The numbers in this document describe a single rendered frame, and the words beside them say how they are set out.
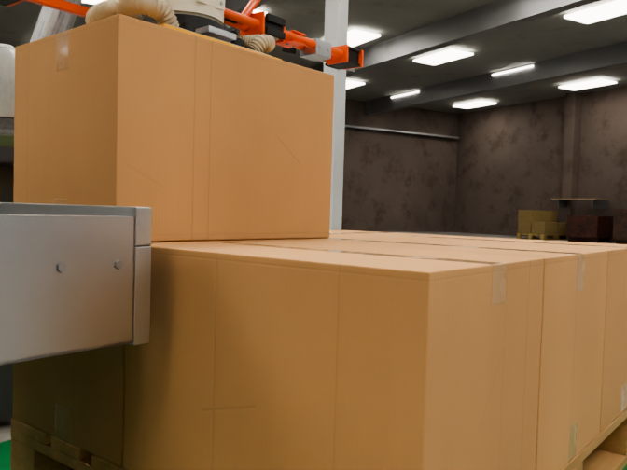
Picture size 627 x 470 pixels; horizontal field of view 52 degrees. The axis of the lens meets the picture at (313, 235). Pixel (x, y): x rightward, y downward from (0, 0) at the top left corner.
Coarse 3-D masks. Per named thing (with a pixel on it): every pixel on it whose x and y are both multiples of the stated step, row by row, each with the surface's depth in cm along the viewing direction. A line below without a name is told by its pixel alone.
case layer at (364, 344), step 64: (192, 256) 102; (256, 256) 93; (320, 256) 95; (384, 256) 98; (448, 256) 103; (512, 256) 107; (576, 256) 120; (192, 320) 102; (256, 320) 93; (320, 320) 86; (384, 320) 80; (448, 320) 80; (512, 320) 97; (576, 320) 122; (64, 384) 126; (128, 384) 113; (192, 384) 102; (256, 384) 94; (320, 384) 86; (384, 384) 80; (448, 384) 81; (512, 384) 98; (576, 384) 124; (128, 448) 113; (192, 448) 102; (256, 448) 94; (320, 448) 86; (384, 448) 80; (448, 448) 82; (512, 448) 99; (576, 448) 126
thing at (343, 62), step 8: (344, 48) 186; (352, 48) 189; (344, 56) 186; (352, 56) 190; (360, 56) 192; (328, 64) 191; (336, 64) 190; (344, 64) 190; (352, 64) 190; (360, 64) 192
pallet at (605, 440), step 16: (624, 416) 156; (16, 432) 138; (32, 432) 133; (608, 432) 145; (624, 432) 160; (16, 448) 138; (32, 448) 133; (48, 448) 130; (64, 448) 126; (592, 448) 135; (608, 448) 163; (624, 448) 160; (16, 464) 138; (32, 464) 134; (48, 464) 136; (64, 464) 139; (80, 464) 122; (96, 464) 119; (112, 464) 116; (576, 464) 126; (592, 464) 154; (608, 464) 154; (624, 464) 159
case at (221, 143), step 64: (64, 64) 124; (128, 64) 114; (192, 64) 124; (256, 64) 137; (64, 128) 124; (128, 128) 114; (192, 128) 125; (256, 128) 138; (320, 128) 154; (64, 192) 125; (128, 192) 115; (192, 192) 126; (256, 192) 139; (320, 192) 155
